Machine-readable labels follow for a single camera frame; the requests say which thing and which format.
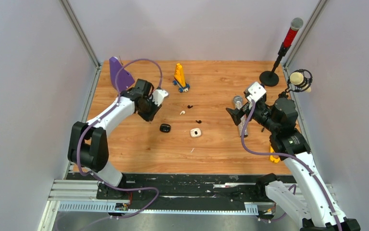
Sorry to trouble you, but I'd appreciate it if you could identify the black earbud charging case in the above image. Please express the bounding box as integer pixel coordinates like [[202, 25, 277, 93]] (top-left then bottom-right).
[[159, 123, 171, 133]]

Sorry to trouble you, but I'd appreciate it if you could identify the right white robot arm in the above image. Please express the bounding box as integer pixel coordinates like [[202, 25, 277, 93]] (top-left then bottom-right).
[[226, 97, 361, 231]]

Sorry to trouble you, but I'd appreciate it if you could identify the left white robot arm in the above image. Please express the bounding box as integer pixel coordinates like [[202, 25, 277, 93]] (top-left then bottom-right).
[[67, 79, 168, 199]]

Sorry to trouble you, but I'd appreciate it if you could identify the white earbud charging case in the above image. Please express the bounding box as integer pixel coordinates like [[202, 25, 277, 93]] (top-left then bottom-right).
[[190, 128, 202, 138]]

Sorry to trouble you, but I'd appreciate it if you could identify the glitter silver microphone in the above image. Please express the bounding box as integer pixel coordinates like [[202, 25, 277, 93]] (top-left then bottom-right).
[[233, 95, 248, 138]]

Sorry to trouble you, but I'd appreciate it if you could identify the red microphone on stand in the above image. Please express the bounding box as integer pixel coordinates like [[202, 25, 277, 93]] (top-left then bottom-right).
[[259, 17, 304, 87]]

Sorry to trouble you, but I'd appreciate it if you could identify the purple plastic wedge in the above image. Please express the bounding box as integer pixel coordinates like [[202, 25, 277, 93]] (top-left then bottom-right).
[[109, 56, 135, 91]]

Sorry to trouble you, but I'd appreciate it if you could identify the yellow blue toy car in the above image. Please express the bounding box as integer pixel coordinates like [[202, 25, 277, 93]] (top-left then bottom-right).
[[173, 63, 190, 93]]

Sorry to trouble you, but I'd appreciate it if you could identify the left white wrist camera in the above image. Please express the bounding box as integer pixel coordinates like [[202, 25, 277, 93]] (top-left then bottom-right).
[[152, 89, 169, 106]]

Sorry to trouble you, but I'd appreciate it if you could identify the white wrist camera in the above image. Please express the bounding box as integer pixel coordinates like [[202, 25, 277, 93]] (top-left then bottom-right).
[[244, 82, 267, 103], [152, 89, 169, 106]]

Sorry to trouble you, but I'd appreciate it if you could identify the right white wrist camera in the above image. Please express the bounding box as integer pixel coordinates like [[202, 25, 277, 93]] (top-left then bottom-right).
[[244, 82, 267, 103]]

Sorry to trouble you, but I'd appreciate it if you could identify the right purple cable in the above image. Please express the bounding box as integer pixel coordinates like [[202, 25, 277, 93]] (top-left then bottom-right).
[[241, 99, 344, 231]]

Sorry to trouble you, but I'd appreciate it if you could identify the purple cable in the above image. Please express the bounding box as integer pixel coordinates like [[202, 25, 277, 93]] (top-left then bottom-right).
[[76, 58, 163, 220], [241, 99, 344, 231]]

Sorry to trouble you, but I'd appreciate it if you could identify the yellow plastic handle tool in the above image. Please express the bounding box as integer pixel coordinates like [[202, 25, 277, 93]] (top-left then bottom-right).
[[269, 146, 280, 164]]

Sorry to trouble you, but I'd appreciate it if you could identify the beige microphone shock mount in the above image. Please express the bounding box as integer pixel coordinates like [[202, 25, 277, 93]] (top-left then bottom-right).
[[279, 69, 313, 98]]

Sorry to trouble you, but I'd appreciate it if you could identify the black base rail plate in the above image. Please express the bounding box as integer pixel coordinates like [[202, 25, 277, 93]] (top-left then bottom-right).
[[65, 172, 300, 212]]

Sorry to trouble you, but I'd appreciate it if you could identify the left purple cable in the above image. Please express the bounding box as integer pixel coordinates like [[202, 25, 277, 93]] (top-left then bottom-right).
[[76, 58, 163, 220]]

